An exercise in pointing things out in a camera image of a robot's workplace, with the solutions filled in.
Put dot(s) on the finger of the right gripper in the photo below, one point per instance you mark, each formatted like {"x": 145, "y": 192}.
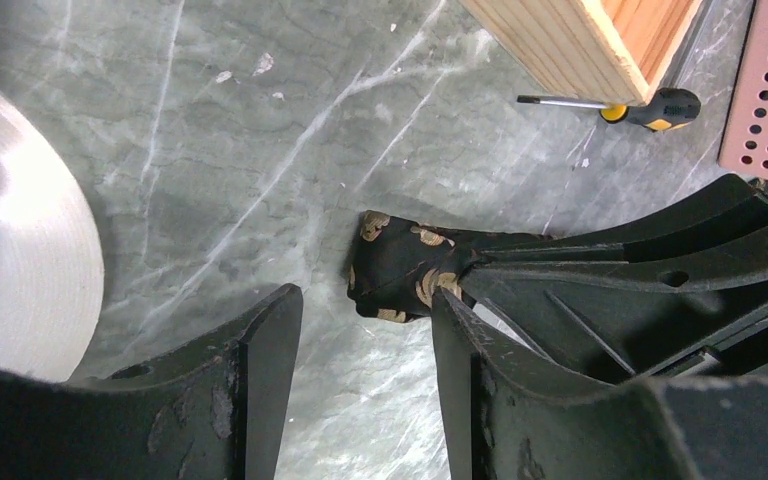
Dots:
{"x": 725, "y": 210}
{"x": 592, "y": 317}

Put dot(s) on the wooden compartment tray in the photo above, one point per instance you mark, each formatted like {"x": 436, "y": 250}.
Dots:
{"x": 609, "y": 51}

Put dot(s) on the lower black yellow screwdriver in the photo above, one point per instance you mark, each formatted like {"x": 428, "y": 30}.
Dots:
{"x": 669, "y": 109}

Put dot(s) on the white tape roll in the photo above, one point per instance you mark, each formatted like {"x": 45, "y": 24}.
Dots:
{"x": 51, "y": 265}

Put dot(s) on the black gold patterned tie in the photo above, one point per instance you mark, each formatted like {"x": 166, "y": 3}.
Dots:
{"x": 398, "y": 263}

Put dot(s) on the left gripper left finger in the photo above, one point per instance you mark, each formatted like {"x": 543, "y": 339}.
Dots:
{"x": 214, "y": 408}

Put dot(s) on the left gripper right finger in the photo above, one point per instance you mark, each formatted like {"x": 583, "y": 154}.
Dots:
{"x": 510, "y": 414}

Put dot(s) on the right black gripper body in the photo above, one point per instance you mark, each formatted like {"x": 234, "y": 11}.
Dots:
{"x": 718, "y": 329}

